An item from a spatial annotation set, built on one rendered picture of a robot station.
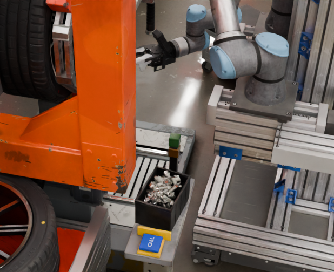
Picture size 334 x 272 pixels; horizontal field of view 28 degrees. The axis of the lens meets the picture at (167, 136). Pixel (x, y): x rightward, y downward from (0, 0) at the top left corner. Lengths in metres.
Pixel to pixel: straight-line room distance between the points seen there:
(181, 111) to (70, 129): 1.44
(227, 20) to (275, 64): 0.22
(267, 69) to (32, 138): 0.86
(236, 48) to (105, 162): 0.60
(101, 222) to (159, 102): 1.36
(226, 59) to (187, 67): 1.81
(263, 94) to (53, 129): 0.74
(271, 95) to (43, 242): 0.93
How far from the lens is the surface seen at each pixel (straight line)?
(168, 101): 3.79
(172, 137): 2.49
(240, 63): 2.29
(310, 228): 2.86
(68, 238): 2.67
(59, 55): 2.58
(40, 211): 2.45
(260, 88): 2.40
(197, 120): 3.66
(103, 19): 2.05
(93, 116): 2.27
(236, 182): 3.00
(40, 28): 2.51
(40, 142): 2.45
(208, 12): 2.70
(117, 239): 2.84
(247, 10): 4.01
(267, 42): 2.33
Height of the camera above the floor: 2.24
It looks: 39 degrees down
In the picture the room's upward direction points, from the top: 2 degrees clockwise
